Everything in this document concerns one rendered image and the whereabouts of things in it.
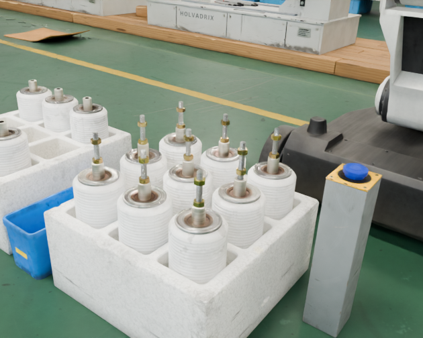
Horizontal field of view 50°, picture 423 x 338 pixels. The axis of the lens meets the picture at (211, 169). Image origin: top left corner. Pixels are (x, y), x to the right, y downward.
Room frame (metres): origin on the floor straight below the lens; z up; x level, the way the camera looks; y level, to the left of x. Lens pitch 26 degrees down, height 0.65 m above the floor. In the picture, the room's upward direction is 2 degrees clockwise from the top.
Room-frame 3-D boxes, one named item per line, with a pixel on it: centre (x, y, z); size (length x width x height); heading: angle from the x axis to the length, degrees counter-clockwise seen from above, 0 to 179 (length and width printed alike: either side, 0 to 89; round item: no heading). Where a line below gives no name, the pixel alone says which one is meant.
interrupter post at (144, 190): (0.68, 0.11, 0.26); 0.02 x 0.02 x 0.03
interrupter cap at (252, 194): (0.71, -0.05, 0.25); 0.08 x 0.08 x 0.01
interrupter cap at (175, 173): (0.78, 0.04, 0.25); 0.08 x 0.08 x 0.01
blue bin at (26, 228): (0.89, 0.30, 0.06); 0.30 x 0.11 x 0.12; 143
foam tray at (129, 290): (0.78, 0.04, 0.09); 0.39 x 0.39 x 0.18; 54
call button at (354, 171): (0.67, -0.23, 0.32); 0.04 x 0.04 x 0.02
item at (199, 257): (0.61, 0.02, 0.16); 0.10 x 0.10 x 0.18
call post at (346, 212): (0.67, -0.24, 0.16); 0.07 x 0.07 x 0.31; 54
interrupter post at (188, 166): (0.78, 0.04, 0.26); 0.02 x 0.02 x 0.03
